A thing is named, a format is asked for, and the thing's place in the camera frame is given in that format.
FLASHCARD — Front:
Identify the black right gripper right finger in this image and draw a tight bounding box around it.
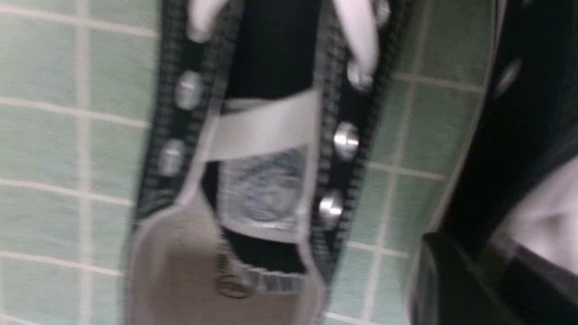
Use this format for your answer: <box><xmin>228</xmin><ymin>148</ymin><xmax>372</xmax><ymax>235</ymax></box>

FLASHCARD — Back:
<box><xmin>479</xmin><ymin>237</ymin><xmax>578</xmax><ymax>325</ymax></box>

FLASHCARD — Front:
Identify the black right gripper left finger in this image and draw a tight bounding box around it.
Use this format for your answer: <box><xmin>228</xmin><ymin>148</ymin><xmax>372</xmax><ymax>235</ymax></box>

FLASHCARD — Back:
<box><xmin>407</xmin><ymin>232</ymin><xmax>522</xmax><ymax>325</ymax></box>

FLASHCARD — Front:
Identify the green grid floor mat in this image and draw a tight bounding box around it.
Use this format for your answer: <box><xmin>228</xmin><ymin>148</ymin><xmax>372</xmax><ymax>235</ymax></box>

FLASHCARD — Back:
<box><xmin>0</xmin><ymin>0</ymin><xmax>496</xmax><ymax>325</ymax></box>

